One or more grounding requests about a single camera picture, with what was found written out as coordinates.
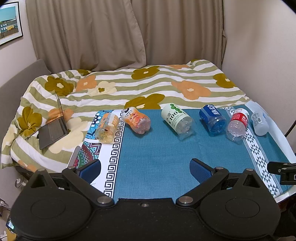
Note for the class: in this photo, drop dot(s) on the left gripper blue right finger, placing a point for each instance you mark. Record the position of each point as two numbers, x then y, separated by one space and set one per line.
210 179

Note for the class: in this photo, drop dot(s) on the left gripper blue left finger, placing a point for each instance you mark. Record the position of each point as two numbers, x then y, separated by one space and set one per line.
80 180

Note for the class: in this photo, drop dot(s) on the orange label cut bottle cup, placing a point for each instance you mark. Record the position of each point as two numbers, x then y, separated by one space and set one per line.
138 122

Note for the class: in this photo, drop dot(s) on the clear orange striped bottle cup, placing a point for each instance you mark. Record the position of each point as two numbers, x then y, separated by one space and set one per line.
107 128

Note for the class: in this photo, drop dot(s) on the white label frosted bottle cup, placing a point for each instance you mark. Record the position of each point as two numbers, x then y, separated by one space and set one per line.
260 123

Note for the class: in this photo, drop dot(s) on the red label clear bottle cup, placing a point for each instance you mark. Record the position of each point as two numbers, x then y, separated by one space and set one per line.
237 126

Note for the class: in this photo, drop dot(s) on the blue label bottle cup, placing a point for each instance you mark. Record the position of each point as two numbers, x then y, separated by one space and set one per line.
213 119

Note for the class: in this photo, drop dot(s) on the white green label bottle cup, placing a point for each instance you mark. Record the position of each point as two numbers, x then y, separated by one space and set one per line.
178 120

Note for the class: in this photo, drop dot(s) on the grey open laptop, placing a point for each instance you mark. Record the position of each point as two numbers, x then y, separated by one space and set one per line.
54 130

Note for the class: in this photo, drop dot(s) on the teal patterned table cloth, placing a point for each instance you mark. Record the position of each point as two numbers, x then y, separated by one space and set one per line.
157 163

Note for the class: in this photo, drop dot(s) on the floral striped duvet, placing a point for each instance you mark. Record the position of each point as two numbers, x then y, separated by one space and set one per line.
83 93

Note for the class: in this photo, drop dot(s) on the grey bed headboard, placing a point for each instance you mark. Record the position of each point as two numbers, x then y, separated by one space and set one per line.
13 90

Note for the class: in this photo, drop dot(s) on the beige curtain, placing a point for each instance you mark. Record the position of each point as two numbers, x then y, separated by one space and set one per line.
107 35

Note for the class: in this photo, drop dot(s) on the framed landscape picture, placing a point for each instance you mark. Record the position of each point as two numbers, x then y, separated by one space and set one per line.
11 27

